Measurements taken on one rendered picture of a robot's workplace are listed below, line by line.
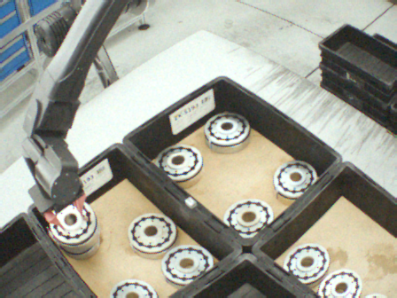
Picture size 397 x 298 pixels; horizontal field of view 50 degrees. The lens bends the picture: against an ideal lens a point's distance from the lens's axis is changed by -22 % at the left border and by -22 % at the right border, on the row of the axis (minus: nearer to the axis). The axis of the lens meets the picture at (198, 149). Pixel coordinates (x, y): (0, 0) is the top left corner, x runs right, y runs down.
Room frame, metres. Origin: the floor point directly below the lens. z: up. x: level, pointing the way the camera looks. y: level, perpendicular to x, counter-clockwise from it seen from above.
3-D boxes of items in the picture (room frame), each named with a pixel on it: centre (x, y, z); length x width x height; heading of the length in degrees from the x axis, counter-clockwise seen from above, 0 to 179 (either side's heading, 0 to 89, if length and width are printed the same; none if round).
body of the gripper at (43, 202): (0.53, 0.25, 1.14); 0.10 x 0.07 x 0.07; 123
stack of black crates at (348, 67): (1.49, -0.79, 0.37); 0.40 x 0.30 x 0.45; 37
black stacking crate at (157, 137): (0.73, -0.07, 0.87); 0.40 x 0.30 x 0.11; 33
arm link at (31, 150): (0.53, 0.25, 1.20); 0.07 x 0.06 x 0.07; 36
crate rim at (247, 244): (0.73, -0.07, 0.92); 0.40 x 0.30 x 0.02; 33
